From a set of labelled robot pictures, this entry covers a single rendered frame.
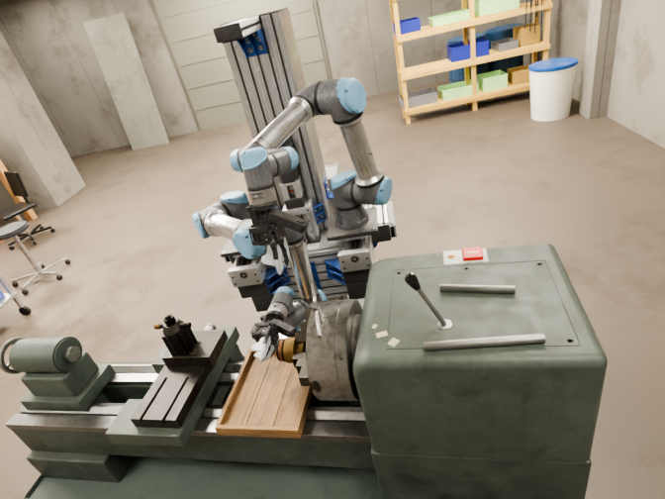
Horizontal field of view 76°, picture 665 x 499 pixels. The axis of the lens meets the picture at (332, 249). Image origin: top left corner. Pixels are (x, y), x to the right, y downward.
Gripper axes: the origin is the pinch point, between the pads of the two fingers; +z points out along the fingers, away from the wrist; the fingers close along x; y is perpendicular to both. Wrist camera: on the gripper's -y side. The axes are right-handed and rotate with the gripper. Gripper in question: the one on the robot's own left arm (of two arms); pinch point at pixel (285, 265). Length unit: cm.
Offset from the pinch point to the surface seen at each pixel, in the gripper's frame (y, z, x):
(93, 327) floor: 257, 108, -158
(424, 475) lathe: -35, 67, 13
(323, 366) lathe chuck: -10.3, 26.7, 13.2
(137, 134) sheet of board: 571, -40, -714
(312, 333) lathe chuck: -7.1, 18.7, 7.9
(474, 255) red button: -56, 9, -18
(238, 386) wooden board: 31, 50, -6
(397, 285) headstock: -31.9, 12.1, -7.1
